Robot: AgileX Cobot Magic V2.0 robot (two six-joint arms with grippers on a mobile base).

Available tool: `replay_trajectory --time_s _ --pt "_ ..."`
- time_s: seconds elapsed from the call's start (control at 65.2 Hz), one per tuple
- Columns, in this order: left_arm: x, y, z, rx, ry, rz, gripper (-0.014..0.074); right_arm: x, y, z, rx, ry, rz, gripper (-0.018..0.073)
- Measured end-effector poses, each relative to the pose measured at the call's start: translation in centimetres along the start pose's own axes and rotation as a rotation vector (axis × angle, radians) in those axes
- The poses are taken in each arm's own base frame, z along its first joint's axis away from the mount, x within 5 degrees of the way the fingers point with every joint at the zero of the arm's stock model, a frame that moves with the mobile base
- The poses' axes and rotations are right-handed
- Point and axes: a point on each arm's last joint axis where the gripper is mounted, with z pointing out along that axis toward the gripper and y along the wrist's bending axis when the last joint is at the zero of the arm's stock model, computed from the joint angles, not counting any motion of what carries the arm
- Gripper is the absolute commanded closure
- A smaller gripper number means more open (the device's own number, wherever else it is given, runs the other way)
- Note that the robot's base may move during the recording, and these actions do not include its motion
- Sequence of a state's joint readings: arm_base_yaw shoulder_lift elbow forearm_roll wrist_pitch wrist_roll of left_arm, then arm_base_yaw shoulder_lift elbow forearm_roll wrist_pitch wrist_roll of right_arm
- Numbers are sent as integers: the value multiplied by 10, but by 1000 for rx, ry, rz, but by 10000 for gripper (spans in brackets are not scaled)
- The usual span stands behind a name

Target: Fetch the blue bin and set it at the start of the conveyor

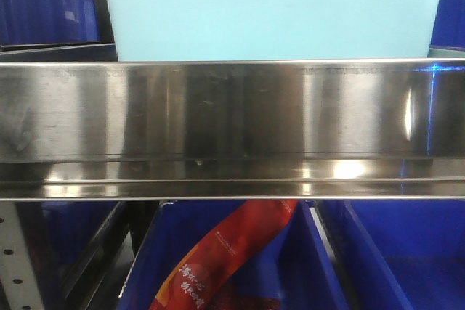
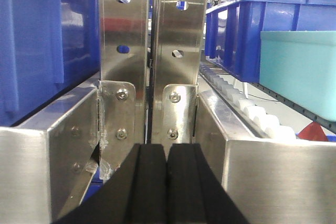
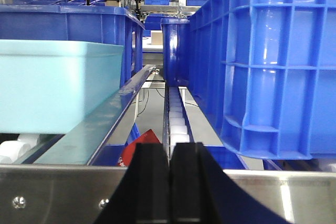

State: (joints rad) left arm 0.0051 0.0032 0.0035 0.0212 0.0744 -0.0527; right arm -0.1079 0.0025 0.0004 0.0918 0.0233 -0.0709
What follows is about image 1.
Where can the light blue plastic bin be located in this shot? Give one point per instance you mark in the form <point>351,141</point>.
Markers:
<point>219,30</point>

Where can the blue bin lower middle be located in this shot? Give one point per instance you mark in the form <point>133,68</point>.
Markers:
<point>294,270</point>

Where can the blue bin lower right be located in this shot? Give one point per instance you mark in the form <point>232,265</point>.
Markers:
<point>400,254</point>

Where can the blue bin lower left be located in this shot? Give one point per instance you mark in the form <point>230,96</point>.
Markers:
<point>72,224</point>

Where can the blue bin upper left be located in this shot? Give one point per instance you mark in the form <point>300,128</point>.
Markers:
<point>25,22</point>

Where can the blue bin upper right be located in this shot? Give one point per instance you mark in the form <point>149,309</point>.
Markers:
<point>449,24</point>

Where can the red snack bag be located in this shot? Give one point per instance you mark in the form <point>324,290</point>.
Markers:
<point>209,264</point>

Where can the stainless steel shelf rail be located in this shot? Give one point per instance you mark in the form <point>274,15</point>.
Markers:
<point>380,129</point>

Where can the perforated grey rack post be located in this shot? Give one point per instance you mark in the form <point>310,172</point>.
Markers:
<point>18,276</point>

